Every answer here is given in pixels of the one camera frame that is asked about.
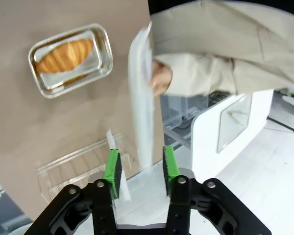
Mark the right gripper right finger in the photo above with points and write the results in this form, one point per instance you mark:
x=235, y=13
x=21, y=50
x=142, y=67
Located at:
x=181, y=208

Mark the person in beige jacket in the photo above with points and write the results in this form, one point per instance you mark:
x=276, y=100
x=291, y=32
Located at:
x=210, y=31

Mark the person's left hand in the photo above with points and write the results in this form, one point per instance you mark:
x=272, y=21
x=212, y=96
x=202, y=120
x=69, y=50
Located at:
x=161, y=78

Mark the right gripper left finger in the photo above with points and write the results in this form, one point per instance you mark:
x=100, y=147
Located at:
x=103, y=208

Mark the person's left forearm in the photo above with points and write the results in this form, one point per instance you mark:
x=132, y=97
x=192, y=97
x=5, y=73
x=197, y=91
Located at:
x=198, y=73

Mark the rectangular stainless steel container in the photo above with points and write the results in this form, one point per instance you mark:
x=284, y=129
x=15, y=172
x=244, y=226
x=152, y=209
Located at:
x=49, y=90

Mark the clear plastic storage crate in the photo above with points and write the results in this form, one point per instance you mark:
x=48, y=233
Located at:
x=176, y=107

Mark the golden croissant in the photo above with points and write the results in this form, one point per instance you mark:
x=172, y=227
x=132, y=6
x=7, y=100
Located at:
x=66, y=57

